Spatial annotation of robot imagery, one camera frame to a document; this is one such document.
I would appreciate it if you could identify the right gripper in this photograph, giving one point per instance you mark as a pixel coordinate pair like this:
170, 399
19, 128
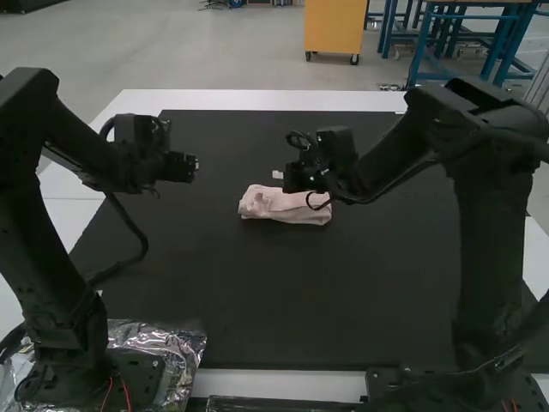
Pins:
304, 178

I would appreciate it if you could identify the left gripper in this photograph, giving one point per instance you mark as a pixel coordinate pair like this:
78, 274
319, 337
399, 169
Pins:
180, 167

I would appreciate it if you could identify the pale towel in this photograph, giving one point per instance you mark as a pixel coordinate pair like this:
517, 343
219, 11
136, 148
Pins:
274, 206

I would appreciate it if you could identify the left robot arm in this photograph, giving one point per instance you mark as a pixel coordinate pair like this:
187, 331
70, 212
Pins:
34, 214

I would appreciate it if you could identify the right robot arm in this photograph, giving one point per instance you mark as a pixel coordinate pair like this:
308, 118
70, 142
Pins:
489, 214

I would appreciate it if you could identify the black mat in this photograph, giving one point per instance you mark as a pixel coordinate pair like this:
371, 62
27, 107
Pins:
257, 279

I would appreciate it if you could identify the yellow wheeled cabinet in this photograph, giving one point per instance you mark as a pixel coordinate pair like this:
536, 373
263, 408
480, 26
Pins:
334, 26

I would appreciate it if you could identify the silver foil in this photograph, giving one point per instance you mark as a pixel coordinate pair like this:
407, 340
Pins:
180, 343

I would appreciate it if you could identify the dark base panel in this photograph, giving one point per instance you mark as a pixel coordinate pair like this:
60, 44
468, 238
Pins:
386, 386
137, 377

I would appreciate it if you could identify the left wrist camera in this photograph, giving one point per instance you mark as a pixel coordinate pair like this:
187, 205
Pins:
159, 133

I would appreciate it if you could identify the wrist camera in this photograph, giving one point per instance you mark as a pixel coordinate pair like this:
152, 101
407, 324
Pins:
309, 150
159, 133

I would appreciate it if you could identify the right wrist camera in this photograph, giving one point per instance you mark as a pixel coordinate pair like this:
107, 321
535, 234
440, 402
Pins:
309, 150

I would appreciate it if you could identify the blue metal frame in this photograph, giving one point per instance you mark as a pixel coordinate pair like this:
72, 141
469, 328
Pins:
386, 26
422, 43

